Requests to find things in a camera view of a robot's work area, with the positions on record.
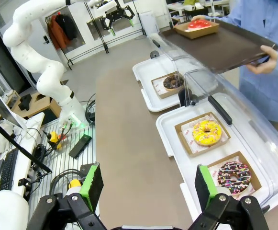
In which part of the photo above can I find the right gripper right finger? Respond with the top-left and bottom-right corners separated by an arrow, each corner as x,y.
189,164 -> 270,230

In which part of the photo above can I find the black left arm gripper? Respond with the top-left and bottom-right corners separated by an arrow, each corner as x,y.
102,6 -> 136,36

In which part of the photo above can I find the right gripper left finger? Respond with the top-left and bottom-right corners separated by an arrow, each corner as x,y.
26,162 -> 111,230

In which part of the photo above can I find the printed white paper liner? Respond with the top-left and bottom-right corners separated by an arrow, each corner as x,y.
181,115 -> 228,154
153,78 -> 168,93
208,155 -> 254,195

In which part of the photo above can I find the chocolate donut with coloured sprinkles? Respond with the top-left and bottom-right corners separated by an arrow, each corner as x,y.
217,161 -> 251,195

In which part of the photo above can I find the brown cardboard donut box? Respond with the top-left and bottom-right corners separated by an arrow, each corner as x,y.
174,112 -> 232,158
151,73 -> 185,100
207,150 -> 262,197
174,21 -> 220,40

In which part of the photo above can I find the red glazed donut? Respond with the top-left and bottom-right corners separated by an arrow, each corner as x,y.
187,19 -> 212,32

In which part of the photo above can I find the dark brown serving tray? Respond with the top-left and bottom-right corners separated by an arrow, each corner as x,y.
159,19 -> 278,74

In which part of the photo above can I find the person's right forearm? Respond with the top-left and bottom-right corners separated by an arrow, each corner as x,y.
204,13 -> 233,23

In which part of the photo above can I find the slotted aluminium robot base table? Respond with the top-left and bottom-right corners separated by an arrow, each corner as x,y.
27,118 -> 97,230

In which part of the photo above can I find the yellow glazed sprinkle donut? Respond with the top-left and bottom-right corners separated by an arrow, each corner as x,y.
192,120 -> 222,147

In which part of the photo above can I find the chocolate donut with nut crumbs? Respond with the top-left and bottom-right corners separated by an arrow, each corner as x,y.
163,74 -> 185,92

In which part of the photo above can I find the person in blue shirt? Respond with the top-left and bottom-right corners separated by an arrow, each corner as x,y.
200,0 -> 278,135

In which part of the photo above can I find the person's right hand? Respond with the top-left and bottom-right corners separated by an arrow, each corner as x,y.
191,14 -> 211,22

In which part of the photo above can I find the person's left hand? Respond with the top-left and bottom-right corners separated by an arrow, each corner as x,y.
245,45 -> 278,75

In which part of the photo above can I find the white cabinet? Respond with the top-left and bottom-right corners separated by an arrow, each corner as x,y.
138,11 -> 158,37

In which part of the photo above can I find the black metal clothes rack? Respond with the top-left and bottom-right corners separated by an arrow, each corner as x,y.
44,0 -> 111,70

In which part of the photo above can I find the black rectangular box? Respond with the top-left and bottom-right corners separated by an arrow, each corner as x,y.
68,134 -> 92,159

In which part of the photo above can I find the black jacket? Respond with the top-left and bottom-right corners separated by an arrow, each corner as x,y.
55,14 -> 78,41

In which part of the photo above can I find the white table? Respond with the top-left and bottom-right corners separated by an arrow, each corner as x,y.
167,2 -> 228,17

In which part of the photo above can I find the white plastic display tray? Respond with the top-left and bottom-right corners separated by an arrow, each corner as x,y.
132,58 -> 186,113
155,105 -> 271,211

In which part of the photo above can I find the clear curved plastic lid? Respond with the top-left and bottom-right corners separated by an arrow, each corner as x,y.
184,68 -> 278,209
150,32 -> 216,94

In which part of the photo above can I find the yellow emergency stop box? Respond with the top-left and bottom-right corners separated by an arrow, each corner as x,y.
48,131 -> 63,150

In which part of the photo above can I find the orange jacket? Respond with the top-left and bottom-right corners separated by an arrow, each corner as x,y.
47,16 -> 71,50

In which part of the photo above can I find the white desk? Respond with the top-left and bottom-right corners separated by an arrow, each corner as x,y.
0,112 -> 45,199

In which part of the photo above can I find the black computer keyboard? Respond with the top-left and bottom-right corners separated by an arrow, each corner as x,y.
0,148 -> 20,192

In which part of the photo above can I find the black tripod stand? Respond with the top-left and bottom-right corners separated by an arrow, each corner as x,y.
0,114 -> 53,173

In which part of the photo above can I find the wooden box with black foam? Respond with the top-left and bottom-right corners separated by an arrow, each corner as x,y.
11,92 -> 62,119

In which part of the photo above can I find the white crumpled cloth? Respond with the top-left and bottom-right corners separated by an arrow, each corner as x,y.
0,121 -> 17,160

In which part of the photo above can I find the yellow pendant switch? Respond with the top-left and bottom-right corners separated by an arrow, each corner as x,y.
68,179 -> 82,190

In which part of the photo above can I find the coiled black cable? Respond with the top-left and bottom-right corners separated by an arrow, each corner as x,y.
49,169 -> 82,195

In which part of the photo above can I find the black cable bundle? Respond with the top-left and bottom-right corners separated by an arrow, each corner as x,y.
32,143 -> 48,168
85,93 -> 97,127

